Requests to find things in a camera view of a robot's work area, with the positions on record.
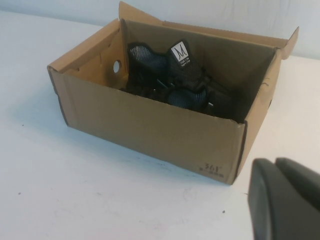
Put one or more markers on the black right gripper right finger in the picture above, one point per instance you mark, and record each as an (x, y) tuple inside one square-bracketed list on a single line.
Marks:
[(300, 165)]

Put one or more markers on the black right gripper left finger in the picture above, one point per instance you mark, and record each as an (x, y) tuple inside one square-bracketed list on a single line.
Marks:
[(275, 200)]

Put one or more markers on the black mesh sneaker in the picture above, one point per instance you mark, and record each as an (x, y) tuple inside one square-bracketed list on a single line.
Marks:
[(186, 98), (180, 65)]

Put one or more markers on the brown cardboard shoe box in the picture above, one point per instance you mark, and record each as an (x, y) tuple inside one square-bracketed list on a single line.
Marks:
[(150, 130)]

